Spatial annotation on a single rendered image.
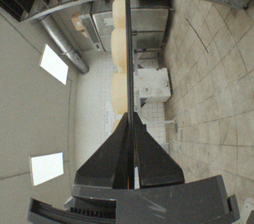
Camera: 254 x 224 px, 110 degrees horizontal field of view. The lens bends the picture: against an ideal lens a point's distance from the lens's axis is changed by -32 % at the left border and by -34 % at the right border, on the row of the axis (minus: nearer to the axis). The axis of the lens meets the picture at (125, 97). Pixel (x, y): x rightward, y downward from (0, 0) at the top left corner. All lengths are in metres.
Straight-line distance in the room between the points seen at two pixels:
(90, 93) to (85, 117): 0.83
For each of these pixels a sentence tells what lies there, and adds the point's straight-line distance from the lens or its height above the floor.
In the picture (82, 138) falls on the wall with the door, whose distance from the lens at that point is 4.43.
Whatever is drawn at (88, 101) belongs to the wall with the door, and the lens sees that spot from 4.48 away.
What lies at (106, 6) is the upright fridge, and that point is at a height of 1.44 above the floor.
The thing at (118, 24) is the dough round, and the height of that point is 0.98.
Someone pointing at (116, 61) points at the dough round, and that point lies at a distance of 0.16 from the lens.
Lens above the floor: 0.97
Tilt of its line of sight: 4 degrees up
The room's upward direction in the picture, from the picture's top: 93 degrees counter-clockwise
